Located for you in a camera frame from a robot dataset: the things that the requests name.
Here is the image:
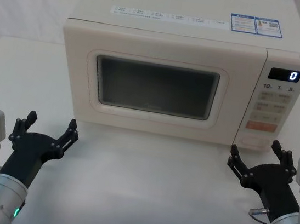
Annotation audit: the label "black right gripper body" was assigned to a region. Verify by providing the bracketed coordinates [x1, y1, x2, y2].
[237, 159, 300, 224]

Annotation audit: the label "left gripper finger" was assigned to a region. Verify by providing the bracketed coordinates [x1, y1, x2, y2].
[49, 116, 82, 163]
[7, 107, 40, 146]

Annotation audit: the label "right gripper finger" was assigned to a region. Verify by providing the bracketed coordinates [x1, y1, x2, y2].
[224, 143, 259, 188]
[267, 139, 300, 179]

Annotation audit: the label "cream microwave oven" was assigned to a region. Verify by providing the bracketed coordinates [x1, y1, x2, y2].
[50, 0, 300, 159]

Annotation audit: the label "cream oven door with window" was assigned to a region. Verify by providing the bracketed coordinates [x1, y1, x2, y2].
[50, 17, 270, 149]

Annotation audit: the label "oven control panel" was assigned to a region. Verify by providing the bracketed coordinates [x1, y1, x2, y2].
[235, 46, 300, 159]

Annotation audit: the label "thin cable with silver plug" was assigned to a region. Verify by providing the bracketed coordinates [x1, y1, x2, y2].
[246, 204, 274, 224]

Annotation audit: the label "blue bordered label sticker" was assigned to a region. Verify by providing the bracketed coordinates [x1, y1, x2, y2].
[228, 12, 286, 40]

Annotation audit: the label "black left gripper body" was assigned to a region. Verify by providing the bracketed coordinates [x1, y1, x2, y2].
[0, 128, 64, 193]

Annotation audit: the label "long white label strip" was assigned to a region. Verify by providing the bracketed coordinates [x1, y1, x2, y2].
[111, 4, 230, 30]

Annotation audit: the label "white table cloth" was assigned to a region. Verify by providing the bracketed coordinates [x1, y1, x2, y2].
[0, 36, 300, 224]

